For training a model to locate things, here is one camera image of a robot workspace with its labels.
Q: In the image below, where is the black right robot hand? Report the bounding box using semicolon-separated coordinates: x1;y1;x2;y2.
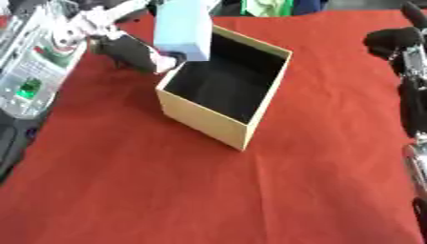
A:
361;1;427;138

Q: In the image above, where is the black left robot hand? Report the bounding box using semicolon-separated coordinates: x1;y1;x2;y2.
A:
88;30;189;74

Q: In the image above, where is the light blue rectangular block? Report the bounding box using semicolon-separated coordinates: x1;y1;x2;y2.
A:
152;0;215;63

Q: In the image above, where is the tan cardboard box black inside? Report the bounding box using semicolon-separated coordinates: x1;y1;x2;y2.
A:
153;25;295;153

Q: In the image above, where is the person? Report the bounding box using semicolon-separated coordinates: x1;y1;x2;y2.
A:
216;0;331;18

